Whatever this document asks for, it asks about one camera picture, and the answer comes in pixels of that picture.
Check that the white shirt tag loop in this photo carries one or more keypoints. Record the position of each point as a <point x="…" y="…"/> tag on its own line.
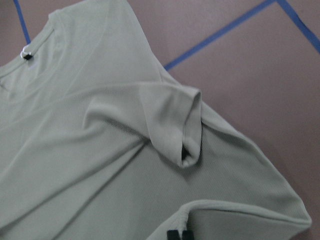
<point x="25" y="55"/>

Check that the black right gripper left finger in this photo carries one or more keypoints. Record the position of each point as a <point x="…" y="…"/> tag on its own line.
<point x="172" y="235"/>

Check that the sage green long-sleeve shirt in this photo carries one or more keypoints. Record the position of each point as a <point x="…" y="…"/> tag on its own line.
<point x="99" y="142"/>

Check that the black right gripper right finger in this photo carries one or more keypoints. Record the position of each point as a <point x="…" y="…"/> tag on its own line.
<point x="188" y="235"/>

